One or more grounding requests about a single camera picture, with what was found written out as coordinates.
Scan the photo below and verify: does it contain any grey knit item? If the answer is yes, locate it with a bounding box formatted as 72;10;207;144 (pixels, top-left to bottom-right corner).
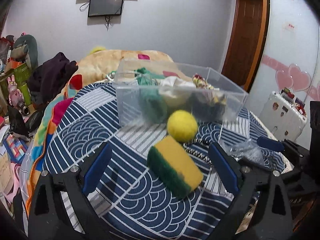
225;139;264;166

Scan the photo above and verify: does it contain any black patterned sock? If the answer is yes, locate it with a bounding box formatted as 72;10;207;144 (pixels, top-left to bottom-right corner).
188;93;227;122

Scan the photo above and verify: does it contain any black white braided rope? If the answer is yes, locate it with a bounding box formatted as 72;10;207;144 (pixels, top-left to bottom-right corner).
182;137;216;167

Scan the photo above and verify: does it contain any yellow felt ball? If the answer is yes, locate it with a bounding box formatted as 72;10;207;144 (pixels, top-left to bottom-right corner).
167;110;198;143

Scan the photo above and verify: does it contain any yellow green sponge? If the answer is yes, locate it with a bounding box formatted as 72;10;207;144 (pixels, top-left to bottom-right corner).
147;135;203;199

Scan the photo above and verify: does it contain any yellow white patterned cloth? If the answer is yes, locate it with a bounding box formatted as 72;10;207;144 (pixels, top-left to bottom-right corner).
158;74;220;107

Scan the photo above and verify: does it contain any green knitted glove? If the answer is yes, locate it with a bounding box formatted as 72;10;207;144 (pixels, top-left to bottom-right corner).
135;67;168;124

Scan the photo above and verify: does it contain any clear plastic storage box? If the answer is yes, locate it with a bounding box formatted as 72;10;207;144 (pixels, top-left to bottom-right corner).
113;59;248;126

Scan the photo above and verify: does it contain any white suitcase with stickers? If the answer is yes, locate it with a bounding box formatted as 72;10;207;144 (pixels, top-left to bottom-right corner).
259;87;308;141

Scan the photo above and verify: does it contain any blue white patterned tablecloth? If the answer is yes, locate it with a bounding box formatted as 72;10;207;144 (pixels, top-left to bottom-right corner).
42;81;292;240

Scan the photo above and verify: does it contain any brown wooden door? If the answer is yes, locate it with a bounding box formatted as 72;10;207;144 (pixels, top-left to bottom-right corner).
222;0;270;92

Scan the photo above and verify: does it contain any pink rabbit figure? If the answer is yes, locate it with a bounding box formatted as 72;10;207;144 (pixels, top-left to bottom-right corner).
7;74;25;113

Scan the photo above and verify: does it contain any dark purple clothing pile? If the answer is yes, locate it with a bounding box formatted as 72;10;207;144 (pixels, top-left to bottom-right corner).
27;52;78;105

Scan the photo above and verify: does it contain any green box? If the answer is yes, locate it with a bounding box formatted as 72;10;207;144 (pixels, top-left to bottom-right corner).
1;61;31;105

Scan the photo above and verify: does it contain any grey dinosaur plush toy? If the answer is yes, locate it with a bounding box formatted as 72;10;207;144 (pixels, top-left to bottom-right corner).
11;34;39;71

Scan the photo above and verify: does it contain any small black wall monitor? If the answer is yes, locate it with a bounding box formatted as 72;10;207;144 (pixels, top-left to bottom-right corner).
88;0;124;17

